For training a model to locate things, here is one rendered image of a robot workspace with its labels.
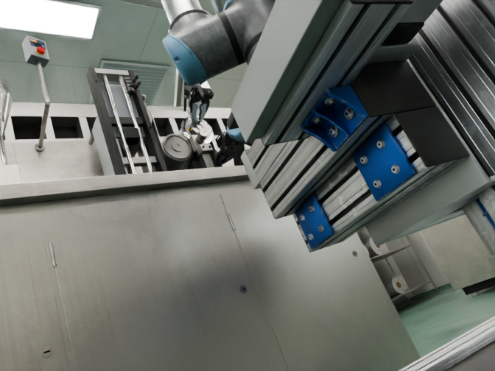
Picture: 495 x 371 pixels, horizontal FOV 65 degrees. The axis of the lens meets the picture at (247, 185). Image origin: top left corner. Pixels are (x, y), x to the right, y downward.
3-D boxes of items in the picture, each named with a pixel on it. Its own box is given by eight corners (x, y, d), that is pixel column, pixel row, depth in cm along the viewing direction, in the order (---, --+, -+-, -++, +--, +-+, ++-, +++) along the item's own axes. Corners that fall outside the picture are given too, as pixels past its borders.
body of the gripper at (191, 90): (198, 99, 168) (201, 71, 164) (208, 103, 162) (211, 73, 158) (183, 99, 163) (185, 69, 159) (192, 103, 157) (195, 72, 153)
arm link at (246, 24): (294, 15, 77) (267, -30, 82) (232, 43, 78) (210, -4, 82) (297, 53, 88) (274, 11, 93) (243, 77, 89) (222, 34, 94)
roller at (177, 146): (168, 159, 151) (159, 133, 155) (148, 191, 169) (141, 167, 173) (195, 157, 158) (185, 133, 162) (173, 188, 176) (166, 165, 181)
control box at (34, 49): (32, 51, 144) (28, 32, 147) (25, 62, 147) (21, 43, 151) (51, 57, 149) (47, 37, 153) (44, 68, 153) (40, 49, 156)
